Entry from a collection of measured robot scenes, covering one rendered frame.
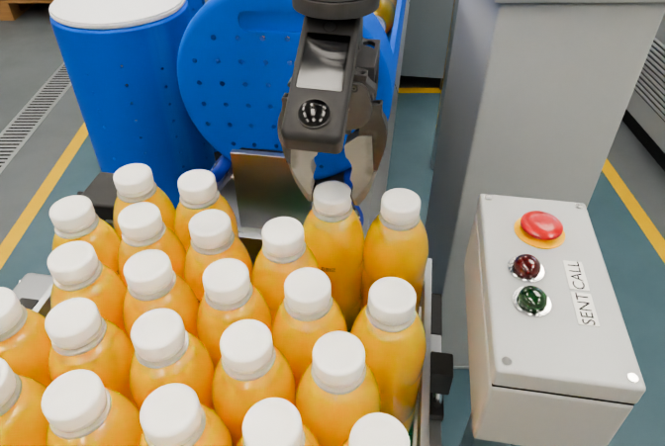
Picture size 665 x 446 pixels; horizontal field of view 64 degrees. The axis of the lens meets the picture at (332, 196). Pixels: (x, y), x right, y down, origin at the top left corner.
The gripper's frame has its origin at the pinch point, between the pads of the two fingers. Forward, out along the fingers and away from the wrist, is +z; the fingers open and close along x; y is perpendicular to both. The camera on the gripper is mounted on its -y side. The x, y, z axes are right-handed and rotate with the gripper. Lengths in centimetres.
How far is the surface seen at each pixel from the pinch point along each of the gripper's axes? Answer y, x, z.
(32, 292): 0.4, 42.1, 22.6
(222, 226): -6.7, 9.3, -0.6
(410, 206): -0.9, -7.8, -0.5
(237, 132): 18.6, 16.3, 5.6
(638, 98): 204, -116, 91
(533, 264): -9.1, -17.9, -2.5
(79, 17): 54, 59, 5
